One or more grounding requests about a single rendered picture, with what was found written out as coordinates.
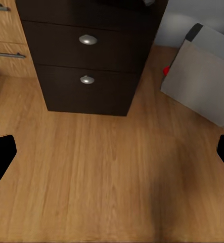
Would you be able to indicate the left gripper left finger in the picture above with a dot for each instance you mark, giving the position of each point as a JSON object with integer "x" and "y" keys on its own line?
{"x": 8, "y": 151}

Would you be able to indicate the cabinet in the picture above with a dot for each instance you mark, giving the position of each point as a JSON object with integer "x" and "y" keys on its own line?
{"x": 89, "y": 55}
{"x": 15, "y": 56}

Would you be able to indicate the desktop computer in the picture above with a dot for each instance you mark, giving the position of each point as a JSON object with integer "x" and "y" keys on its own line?
{"x": 195, "y": 78}

